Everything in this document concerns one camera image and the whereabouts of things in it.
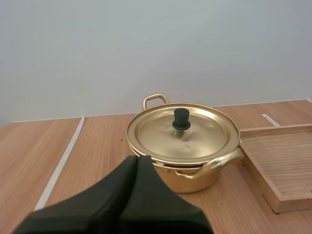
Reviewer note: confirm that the shallow wooden tray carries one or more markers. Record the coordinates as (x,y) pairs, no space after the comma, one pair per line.
(280,161)

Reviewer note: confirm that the gold lid with black knob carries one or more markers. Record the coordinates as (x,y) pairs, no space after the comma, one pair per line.
(180,143)

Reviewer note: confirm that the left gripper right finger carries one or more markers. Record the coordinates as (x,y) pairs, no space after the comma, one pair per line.
(158,207)

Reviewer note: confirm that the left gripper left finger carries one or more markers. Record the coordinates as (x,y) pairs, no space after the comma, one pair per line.
(97,204)

